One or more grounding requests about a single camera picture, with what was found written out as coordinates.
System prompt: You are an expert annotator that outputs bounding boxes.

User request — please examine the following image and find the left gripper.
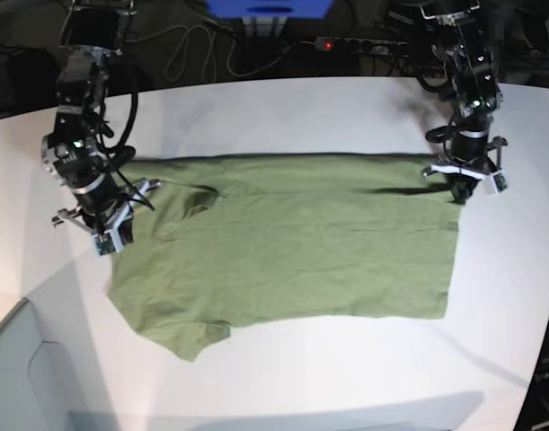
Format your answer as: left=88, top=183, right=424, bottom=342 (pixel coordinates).
left=422, top=136, right=508, bottom=205

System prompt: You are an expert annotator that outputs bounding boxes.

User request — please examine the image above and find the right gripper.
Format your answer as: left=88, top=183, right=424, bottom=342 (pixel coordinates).
left=51, top=177, right=161, bottom=245

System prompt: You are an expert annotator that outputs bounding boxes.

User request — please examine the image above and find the green T-shirt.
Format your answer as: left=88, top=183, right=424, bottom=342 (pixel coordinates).
left=108, top=154, right=461, bottom=361

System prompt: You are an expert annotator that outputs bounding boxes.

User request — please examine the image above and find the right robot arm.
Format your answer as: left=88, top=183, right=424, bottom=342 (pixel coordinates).
left=40, top=1, right=160, bottom=256

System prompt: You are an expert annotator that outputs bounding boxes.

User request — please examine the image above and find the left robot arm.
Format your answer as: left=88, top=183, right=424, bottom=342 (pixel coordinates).
left=420, top=1, right=509, bottom=205

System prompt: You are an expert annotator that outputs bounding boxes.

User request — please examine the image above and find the black power strip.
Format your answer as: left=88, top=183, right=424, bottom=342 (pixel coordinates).
left=300, top=36, right=409, bottom=58

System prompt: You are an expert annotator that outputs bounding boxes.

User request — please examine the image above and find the blue box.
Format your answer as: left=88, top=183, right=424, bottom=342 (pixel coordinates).
left=207, top=0, right=332, bottom=19

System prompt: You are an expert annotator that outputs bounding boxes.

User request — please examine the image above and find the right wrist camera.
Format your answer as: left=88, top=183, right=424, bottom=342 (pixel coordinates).
left=92, top=230, right=123, bottom=257

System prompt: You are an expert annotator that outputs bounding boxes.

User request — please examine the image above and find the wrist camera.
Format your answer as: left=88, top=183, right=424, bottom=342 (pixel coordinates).
left=92, top=230, right=123, bottom=257
left=482, top=170, right=509, bottom=196

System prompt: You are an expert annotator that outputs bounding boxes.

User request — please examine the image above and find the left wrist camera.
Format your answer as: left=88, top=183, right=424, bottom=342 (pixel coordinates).
left=482, top=170, right=509, bottom=196

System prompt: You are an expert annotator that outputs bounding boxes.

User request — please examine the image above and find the grey looped cable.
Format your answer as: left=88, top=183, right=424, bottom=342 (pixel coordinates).
left=129, top=22, right=293, bottom=83

